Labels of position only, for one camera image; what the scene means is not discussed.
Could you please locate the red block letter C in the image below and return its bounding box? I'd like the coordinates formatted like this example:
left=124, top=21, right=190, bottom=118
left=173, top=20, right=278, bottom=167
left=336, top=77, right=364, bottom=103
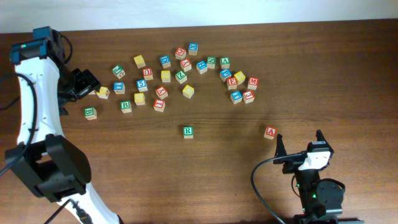
left=175, top=47, right=187, bottom=60

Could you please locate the green block letter N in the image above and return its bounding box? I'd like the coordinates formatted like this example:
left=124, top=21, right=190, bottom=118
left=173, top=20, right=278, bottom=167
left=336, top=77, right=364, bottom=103
left=206, top=57, right=216, bottom=69

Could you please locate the green block letter V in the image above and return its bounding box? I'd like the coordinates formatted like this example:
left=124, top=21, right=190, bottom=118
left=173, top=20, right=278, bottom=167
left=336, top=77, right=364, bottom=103
left=220, top=57, right=231, bottom=70

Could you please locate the green block letter J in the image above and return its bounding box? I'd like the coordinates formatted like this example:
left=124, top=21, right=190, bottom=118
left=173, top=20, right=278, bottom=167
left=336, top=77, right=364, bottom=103
left=111, top=65, right=126, bottom=79

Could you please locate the green block letter Z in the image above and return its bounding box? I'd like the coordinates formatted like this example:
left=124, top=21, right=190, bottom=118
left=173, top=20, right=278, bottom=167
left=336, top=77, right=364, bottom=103
left=175, top=70, right=187, bottom=84

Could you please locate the blue block letter D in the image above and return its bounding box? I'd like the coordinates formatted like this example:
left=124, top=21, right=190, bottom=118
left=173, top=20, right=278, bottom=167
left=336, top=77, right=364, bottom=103
left=160, top=55, right=171, bottom=68

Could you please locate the red block letter E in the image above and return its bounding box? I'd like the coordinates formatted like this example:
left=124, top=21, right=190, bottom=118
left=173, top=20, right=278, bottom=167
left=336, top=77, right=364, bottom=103
left=226, top=77, right=238, bottom=90

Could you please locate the yellow block top left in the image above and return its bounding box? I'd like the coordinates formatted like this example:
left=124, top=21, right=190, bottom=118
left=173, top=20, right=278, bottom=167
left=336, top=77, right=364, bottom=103
left=133, top=55, right=146, bottom=68

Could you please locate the blue block letter H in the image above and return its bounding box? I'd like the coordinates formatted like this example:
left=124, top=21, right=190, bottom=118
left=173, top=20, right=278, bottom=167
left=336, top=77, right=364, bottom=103
left=197, top=60, right=208, bottom=74

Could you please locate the red block letter K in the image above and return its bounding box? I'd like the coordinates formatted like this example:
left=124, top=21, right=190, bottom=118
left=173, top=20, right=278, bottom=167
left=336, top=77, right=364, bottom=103
left=155, top=86, right=168, bottom=100

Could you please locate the yellow block letter C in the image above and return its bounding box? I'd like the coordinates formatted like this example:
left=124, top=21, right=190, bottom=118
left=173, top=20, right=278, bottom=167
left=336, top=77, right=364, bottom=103
left=182, top=85, right=195, bottom=98

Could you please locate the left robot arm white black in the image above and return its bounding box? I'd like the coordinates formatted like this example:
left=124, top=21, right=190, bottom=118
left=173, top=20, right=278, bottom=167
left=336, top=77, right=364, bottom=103
left=1, top=26, right=122, bottom=223

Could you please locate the red block letter A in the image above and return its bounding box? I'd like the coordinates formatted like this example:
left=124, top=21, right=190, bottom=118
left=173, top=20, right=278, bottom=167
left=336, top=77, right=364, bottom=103
left=264, top=126, right=277, bottom=139

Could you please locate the green block letter R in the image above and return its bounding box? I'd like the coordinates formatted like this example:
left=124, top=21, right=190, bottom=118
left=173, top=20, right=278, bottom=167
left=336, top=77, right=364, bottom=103
left=183, top=126, right=194, bottom=139

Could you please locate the yellow block W left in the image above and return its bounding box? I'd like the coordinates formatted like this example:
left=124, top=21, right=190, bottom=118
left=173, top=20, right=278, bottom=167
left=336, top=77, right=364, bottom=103
left=96, top=86, right=110, bottom=99

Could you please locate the blue block letter P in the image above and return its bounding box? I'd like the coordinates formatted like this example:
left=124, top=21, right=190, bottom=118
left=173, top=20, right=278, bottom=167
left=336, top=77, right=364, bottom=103
left=220, top=68, right=231, bottom=82

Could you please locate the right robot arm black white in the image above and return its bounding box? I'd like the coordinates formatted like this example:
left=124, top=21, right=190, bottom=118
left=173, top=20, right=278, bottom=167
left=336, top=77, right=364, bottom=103
left=274, top=130, right=345, bottom=223

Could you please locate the red block letter M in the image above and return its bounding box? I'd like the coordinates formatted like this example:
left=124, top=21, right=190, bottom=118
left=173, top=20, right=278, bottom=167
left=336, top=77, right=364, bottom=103
left=248, top=77, right=259, bottom=90

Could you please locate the green block letter B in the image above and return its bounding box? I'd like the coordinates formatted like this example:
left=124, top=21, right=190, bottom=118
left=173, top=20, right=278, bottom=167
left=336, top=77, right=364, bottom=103
left=120, top=100, right=132, bottom=113

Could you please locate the red block letter U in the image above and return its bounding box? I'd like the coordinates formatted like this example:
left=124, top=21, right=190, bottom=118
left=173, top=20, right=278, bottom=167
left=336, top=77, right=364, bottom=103
left=142, top=68, right=154, bottom=80

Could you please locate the red block letter Y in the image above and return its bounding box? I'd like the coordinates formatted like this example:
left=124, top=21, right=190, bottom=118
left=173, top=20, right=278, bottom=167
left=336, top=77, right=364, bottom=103
left=180, top=58, right=192, bottom=72

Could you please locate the blue block number 5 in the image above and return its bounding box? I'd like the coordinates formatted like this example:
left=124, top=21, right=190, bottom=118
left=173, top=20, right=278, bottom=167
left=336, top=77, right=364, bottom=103
left=136, top=80, right=148, bottom=92

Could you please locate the yellow block letter s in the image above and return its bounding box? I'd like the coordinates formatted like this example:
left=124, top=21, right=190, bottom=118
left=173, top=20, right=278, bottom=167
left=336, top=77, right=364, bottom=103
left=134, top=93, right=146, bottom=106
left=160, top=70, right=171, bottom=83

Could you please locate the yellow block right cluster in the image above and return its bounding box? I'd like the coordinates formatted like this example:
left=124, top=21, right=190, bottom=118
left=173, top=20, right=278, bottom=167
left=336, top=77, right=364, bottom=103
left=234, top=71, right=246, bottom=85

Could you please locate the blue block letter X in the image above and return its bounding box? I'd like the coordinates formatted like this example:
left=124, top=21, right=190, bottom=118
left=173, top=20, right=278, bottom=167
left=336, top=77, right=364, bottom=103
left=188, top=42, right=198, bottom=55

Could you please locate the blue block letter F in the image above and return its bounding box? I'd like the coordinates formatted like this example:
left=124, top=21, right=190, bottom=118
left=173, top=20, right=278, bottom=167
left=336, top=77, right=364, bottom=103
left=230, top=90, right=243, bottom=104

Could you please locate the green block B far left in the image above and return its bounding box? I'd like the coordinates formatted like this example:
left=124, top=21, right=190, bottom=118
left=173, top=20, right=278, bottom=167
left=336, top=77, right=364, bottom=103
left=84, top=107, right=97, bottom=120

